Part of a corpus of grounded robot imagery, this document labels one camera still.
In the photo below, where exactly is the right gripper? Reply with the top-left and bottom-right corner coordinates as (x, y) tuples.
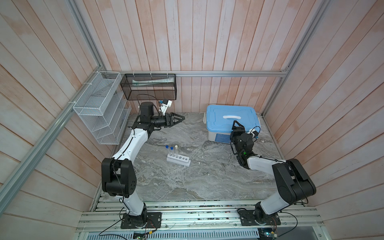
(229, 121), (246, 157)

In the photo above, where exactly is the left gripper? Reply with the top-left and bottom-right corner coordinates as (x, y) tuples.
(150, 112), (185, 128)

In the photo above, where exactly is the blue plastic bin lid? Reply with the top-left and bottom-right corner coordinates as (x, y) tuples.
(206, 105), (261, 133)

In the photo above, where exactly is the white plastic storage bin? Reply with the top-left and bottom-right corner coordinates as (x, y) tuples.
(206, 111), (261, 144)

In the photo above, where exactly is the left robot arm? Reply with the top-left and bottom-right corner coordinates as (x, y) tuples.
(102, 99), (185, 228)

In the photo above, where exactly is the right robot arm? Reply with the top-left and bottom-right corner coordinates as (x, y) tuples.
(230, 121), (317, 225)

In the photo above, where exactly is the white test tube rack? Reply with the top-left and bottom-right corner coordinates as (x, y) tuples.
(167, 154), (191, 167)

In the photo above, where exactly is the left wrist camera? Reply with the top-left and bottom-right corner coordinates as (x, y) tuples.
(160, 99), (173, 108)

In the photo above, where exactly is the black wire mesh basket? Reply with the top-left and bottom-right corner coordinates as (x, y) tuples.
(120, 73), (178, 101)

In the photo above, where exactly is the white wire mesh shelf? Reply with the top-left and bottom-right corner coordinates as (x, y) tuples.
(73, 71), (132, 145)

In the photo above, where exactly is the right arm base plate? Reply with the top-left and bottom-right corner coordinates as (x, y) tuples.
(237, 208), (281, 226)

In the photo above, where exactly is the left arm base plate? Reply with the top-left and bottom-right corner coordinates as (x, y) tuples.
(121, 212), (162, 229)

